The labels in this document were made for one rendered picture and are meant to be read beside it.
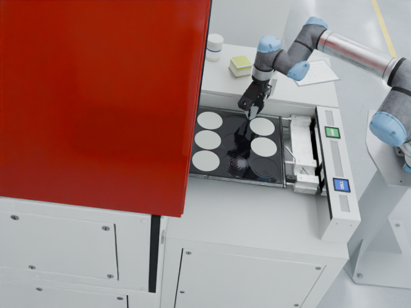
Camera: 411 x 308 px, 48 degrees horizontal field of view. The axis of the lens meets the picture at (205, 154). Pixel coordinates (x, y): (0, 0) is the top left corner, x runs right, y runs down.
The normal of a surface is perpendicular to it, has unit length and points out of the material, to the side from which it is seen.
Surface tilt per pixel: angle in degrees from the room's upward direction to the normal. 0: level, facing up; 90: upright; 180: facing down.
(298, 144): 0
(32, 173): 90
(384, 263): 0
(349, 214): 0
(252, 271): 90
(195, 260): 90
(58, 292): 90
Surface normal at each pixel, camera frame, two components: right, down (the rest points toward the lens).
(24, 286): -0.07, 0.73
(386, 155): 0.11, -0.67
